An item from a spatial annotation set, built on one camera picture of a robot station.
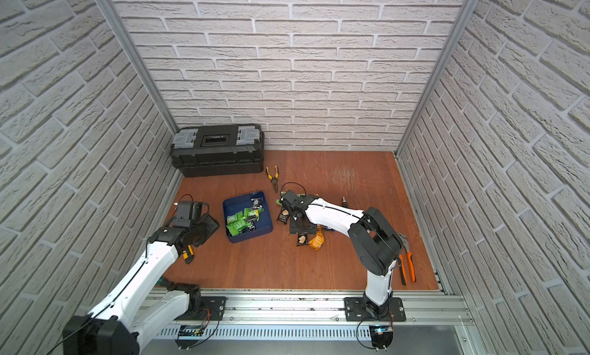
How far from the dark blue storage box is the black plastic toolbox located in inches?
5.8

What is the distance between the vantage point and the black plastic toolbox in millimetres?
991

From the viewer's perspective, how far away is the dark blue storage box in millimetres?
908
